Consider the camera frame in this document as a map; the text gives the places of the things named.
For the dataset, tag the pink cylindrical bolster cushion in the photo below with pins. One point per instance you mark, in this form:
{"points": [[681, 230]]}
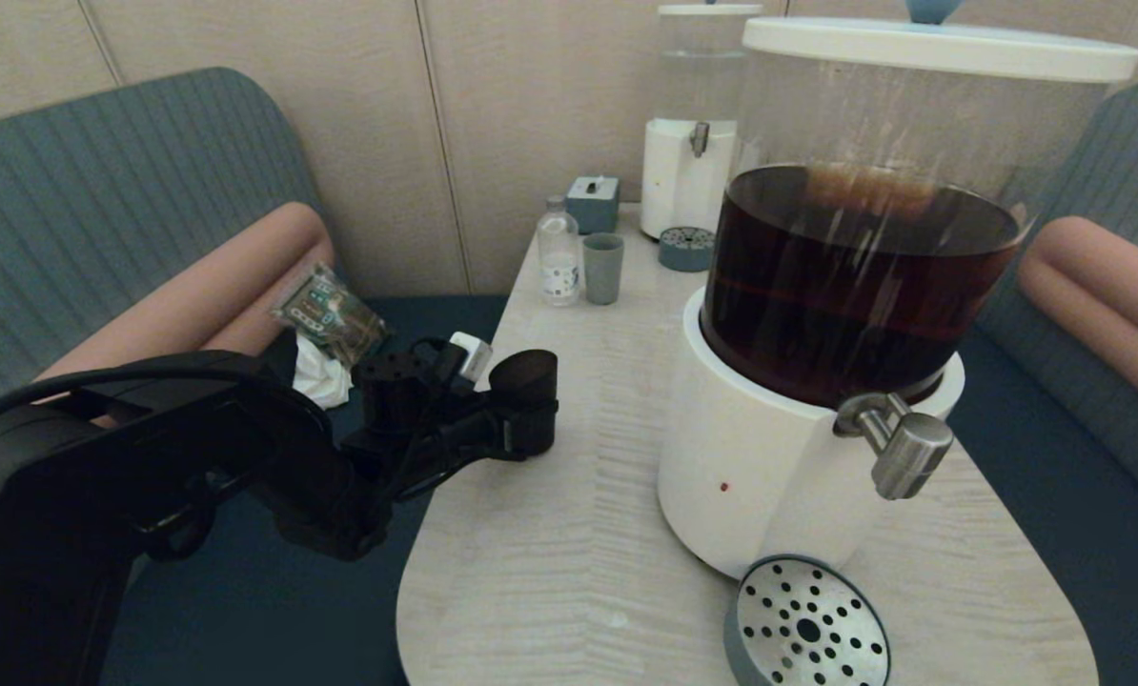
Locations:
{"points": [[1122, 267], [264, 324], [1093, 324], [207, 295]]}

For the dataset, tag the small white dispenser lid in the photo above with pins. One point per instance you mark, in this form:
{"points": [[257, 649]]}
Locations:
{"points": [[709, 10]]}

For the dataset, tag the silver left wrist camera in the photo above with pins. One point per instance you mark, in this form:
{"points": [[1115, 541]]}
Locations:
{"points": [[474, 357]]}

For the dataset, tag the crumpled white tissue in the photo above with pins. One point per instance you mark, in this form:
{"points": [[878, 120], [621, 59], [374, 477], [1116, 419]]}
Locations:
{"points": [[326, 376]]}

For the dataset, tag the small white water dispenser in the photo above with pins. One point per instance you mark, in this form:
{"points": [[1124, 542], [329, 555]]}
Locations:
{"points": [[679, 181]]}

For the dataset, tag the large tea drink dispenser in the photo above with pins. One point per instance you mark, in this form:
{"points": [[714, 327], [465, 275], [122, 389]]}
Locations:
{"points": [[769, 448]]}

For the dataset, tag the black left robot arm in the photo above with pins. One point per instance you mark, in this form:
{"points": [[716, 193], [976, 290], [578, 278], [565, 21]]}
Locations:
{"points": [[150, 476]]}

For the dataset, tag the large blue-grey drip tray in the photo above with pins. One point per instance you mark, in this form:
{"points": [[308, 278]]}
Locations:
{"points": [[802, 624]]}

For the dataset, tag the dark grey tapered cup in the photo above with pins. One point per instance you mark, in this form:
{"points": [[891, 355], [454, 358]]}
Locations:
{"points": [[526, 395]]}

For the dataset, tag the teal upholstered bench sofa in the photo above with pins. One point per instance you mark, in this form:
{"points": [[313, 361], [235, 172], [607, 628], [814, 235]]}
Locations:
{"points": [[1055, 572], [150, 171]]}

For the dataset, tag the clear plastic bottle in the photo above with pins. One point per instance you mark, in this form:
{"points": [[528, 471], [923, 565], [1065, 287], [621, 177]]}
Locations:
{"points": [[558, 257]]}

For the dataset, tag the small blue-grey drip tray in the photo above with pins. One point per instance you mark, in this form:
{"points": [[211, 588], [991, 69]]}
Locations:
{"points": [[686, 250]]}

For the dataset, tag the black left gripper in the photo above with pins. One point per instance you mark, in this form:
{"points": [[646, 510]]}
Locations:
{"points": [[469, 429]]}

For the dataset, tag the large white dispenser lid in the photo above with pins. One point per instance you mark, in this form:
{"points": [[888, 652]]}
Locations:
{"points": [[941, 48]]}

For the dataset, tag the small metal dispenser tap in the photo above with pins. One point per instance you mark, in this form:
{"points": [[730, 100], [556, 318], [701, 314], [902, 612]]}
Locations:
{"points": [[699, 138]]}

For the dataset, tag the grey-green plastic cup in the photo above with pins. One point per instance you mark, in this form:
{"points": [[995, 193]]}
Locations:
{"points": [[603, 272]]}

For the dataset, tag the large metal dispenser tap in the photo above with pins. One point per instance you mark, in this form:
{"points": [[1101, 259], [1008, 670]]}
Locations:
{"points": [[903, 448]]}

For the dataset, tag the blue-grey square box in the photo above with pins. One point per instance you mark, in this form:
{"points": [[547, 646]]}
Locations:
{"points": [[593, 210]]}

